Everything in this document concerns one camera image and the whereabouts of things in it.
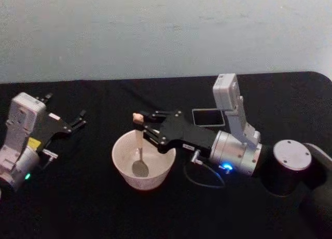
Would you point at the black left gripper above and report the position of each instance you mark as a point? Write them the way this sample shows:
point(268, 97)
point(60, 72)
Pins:
point(53, 126)

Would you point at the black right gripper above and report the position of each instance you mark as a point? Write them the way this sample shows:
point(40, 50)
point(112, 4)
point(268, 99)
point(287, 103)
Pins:
point(186, 134)

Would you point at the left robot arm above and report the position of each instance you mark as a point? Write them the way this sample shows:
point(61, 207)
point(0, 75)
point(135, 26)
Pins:
point(20, 114)

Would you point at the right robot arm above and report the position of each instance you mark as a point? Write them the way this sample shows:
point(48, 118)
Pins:
point(233, 151)

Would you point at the white bowl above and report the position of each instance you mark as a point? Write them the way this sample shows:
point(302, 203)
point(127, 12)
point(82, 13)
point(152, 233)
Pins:
point(155, 166)

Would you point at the black table cloth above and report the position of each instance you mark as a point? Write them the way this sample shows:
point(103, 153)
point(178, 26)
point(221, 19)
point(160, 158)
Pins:
point(77, 210)

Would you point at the pale wall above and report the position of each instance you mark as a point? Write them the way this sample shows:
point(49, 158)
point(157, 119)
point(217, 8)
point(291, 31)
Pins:
point(155, 29)

